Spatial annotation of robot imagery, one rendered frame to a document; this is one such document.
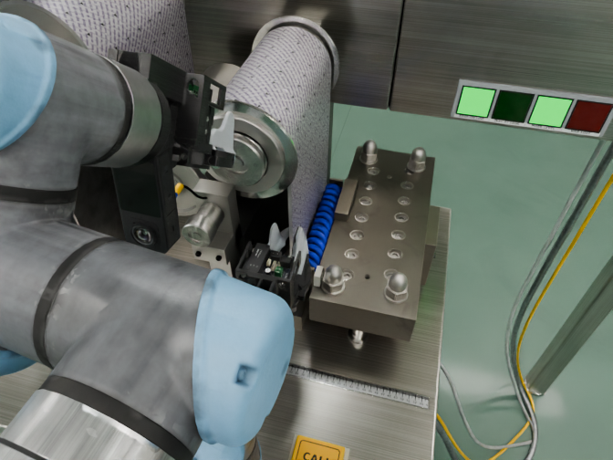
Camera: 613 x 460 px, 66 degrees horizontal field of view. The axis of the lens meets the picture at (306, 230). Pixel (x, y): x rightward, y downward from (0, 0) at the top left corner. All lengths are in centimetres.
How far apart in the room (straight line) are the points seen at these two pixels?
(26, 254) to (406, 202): 71
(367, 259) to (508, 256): 160
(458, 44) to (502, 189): 187
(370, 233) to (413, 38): 32
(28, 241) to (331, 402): 59
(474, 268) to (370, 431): 153
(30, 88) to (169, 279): 11
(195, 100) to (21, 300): 24
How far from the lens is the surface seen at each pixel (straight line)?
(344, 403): 78
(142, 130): 35
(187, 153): 43
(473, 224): 241
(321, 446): 73
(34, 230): 28
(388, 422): 77
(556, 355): 174
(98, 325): 23
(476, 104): 88
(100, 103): 31
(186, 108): 44
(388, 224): 83
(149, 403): 21
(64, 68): 29
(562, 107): 90
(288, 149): 58
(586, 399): 202
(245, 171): 60
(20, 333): 27
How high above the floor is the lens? 161
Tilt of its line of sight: 46 degrees down
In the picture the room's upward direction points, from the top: straight up
